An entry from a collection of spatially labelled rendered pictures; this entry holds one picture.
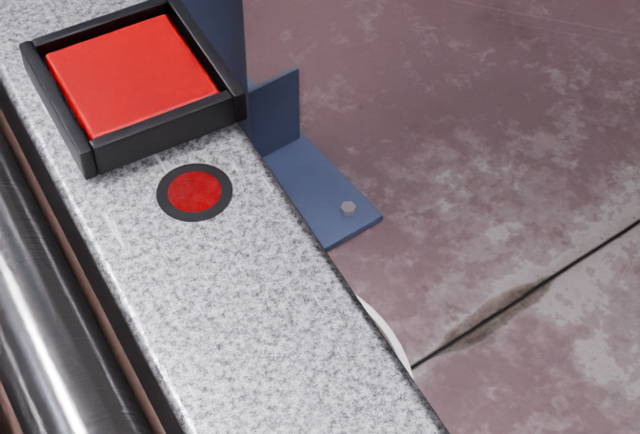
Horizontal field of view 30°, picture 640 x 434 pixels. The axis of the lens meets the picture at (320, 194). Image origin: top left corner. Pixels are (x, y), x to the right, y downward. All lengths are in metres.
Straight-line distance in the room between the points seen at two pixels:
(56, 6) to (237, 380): 0.23
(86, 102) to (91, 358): 0.12
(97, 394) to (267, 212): 0.11
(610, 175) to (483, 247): 0.23
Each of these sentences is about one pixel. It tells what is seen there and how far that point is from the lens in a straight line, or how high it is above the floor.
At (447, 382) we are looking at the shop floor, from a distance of 1.52.
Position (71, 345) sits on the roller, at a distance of 0.46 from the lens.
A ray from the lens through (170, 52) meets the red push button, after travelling 0.54.
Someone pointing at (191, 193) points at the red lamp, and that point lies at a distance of 0.50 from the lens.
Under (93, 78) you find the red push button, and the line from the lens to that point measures 0.53.
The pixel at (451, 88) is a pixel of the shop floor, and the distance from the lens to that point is 1.85.
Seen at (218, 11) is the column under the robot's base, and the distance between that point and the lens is 1.37.
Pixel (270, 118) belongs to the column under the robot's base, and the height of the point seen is 0.08.
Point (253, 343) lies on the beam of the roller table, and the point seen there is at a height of 0.92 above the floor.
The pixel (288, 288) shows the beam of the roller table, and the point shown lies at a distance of 0.47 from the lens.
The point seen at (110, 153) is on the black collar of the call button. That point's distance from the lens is 0.50.
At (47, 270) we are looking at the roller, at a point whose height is 0.92.
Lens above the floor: 1.29
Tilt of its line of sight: 50 degrees down
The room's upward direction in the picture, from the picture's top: straight up
